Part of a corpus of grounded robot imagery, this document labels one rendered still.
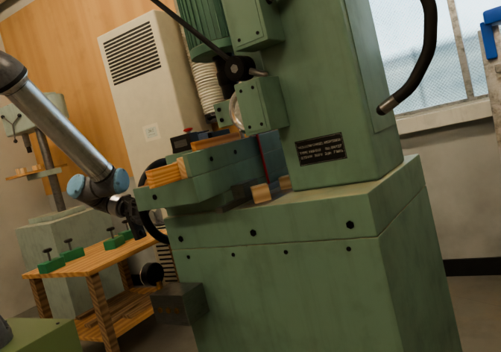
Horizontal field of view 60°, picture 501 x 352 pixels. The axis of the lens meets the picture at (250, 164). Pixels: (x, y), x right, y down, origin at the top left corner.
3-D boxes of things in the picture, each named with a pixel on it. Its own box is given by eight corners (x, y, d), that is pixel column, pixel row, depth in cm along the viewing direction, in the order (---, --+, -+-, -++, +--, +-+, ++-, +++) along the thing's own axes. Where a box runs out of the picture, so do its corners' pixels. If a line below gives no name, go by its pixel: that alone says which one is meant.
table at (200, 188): (241, 169, 166) (237, 154, 165) (312, 155, 148) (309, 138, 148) (113, 215, 116) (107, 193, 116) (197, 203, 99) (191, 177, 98)
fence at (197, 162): (304, 139, 148) (300, 123, 148) (309, 138, 147) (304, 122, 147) (187, 178, 99) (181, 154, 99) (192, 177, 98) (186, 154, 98)
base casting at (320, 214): (258, 206, 154) (251, 180, 153) (426, 184, 121) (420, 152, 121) (169, 250, 118) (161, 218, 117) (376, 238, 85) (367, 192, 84)
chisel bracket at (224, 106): (233, 130, 130) (227, 102, 130) (273, 120, 122) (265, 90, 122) (218, 133, 124) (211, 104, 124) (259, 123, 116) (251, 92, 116)
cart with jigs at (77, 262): (136, 311, 289) (111, 218, 285) (202, 313, 259) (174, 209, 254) (47, 368, 235) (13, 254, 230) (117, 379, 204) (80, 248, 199)
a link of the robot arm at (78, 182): (89, 168, 162) (111, 181, 172) (65, 174, 166) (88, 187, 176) (85, 192, 157) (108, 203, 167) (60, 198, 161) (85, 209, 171)
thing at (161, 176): (285, 144, 146) (283, 132, 146) (291, 143, 145) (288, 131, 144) (149, 189, 95) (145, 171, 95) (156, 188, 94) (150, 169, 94)
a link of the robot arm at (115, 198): (107, 218, 170) (127, 211, 178) (116, 221, 168) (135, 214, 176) (106, 196, 168) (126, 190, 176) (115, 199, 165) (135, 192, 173)
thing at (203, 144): (241, 156, 136) (235, 132, 135) (244, 156, 135) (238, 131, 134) (197, 171, 118) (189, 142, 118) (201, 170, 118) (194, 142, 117)
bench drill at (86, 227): (90, 293, 359) (38, 105, 348) (142, 293, 326) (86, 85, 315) (36, 322, 319) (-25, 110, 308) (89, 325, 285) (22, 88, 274)
